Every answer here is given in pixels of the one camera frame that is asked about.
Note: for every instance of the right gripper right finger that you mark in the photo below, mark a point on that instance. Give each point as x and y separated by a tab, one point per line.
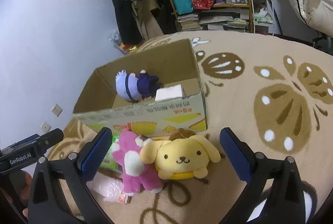
285	203

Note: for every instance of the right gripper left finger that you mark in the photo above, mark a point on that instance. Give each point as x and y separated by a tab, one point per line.
47	202

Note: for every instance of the pink item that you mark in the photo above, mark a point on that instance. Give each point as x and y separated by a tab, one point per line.
111	189

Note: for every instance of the yellow dog plush toy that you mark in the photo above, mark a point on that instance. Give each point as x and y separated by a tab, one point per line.
183	155

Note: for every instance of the lavender-haired plush doll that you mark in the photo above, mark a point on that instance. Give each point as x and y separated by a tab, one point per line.
135	88

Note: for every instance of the white fluffy plush toy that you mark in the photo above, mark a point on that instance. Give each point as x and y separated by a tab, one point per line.
172	92

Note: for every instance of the person's left hand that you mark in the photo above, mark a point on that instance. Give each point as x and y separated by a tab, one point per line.
22	182

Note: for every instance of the green tissue pack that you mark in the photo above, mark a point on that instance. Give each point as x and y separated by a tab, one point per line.
108	161

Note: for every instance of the beige patterned carpet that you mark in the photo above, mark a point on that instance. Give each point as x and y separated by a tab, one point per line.
275	95

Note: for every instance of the open cardboard box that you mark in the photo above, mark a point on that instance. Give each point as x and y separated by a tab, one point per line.
174	63

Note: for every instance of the pink bear plush toy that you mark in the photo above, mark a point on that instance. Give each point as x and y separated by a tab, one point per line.
136	176

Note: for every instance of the plastic bag of toys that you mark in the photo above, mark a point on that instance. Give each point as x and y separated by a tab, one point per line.
116	40

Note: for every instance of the black hanging coat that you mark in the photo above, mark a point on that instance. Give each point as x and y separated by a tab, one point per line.
126	22

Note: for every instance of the white metal cart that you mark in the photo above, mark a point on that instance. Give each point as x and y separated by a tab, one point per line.
263	16

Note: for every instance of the stack of books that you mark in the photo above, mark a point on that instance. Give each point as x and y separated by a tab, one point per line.
189	22

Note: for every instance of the wall socket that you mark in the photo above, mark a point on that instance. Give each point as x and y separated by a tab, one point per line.
45	127
56	110

